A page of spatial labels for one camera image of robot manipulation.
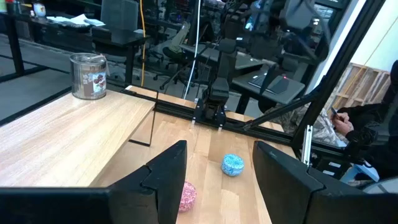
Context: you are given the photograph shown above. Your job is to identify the silver can floral label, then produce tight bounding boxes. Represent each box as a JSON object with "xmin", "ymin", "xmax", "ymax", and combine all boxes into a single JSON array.
[{"xmin": 69, "ymin": 52, "xmax": 109, "ymax": 101}]

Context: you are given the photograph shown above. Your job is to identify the grey desk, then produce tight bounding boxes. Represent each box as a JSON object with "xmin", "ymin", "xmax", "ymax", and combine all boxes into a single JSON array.
[{"xmin": 231, "ymin": 67, "xmax": 306, "ymax": 115}]

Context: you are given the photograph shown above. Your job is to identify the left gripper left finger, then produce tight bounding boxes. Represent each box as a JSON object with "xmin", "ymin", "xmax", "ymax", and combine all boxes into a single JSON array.
[{"xmin": 108, "ymin": 139, "xmax": 188, "ymax": 224}]

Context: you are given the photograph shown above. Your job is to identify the black aluminium rig frame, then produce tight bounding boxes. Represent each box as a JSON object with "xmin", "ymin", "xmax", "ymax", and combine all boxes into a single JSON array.
[{"xmin": 124, "ymin": 0, "xmax": 386, "ymax": 162}]

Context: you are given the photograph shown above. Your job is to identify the grey box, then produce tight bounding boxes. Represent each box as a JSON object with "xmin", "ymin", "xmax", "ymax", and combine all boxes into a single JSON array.
[{"xmin": 100, "ymin": 0, "xmax": 139, "ymax": 32}]

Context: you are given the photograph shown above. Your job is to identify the yellow cable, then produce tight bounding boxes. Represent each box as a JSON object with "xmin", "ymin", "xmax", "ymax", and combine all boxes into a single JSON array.
[{"xmin": 139, "ymin": 0, "xmax": 147, "ymax": 88}]

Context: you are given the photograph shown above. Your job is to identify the white metal bracket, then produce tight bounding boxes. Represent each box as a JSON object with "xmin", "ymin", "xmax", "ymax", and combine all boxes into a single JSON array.
[{"xmin": 300, "ymin": 124, "xmax": 313, "ymax": 167}]

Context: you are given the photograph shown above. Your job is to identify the wooden shelf black legs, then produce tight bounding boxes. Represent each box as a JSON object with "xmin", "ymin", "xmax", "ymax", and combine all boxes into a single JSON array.
[{"xmin": 0, "ymin": 84, "xmax": 160, "ymax": 188}]

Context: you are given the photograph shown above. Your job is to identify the white papers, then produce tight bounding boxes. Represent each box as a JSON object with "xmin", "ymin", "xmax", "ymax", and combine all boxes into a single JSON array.
[{"xmin": 46, "ymin": 14, "xmax": 106, "ymax": 27}]

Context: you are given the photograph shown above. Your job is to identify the pink patterned tin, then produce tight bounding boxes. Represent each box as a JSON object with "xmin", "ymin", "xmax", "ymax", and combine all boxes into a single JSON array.
[{"xmin": 178, "ymin": 182, "xmax": 197, "ymax": 213}]

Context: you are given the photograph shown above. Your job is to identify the black desk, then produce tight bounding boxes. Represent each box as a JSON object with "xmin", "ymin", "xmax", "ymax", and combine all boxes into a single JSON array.
[{"xmin": 0, "ymin": 9, "xmax": 150, "ymax": 88}]

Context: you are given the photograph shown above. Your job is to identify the black office chair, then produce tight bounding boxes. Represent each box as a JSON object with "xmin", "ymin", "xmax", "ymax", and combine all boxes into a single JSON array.
[{"xmin": 154, "ymin": 21, "xmax": 215, "ymax": 91}]

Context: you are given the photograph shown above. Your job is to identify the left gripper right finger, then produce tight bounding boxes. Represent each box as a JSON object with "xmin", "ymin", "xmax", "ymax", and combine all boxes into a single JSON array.
[{"xmin": 252, "ymin": 140, "xmax": 326, "ymax": 224}]

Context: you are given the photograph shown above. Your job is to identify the person's hand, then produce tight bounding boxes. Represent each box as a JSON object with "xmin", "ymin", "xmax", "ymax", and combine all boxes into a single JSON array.
[{"xmin": 331, "ymin": 113, "xmax": 354, "ymax": 137}]

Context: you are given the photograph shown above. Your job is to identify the white cable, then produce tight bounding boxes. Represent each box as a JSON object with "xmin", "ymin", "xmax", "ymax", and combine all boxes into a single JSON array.
[{"xmin": 182, "ymin": 0, "xmax": 202, "ymax": 100}]

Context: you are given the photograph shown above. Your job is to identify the person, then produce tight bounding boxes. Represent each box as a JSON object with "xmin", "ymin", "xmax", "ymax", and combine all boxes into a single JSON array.
[{"xmin": 264, "ymin": 58, "xmax": 398, "ymax": 183}]

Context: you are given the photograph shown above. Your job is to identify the wooden pallet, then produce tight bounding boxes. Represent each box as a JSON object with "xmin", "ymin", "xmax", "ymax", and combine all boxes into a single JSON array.
[{"xmin": 323, "ymin": 62, "xmax": 391, "ymax": 116}]

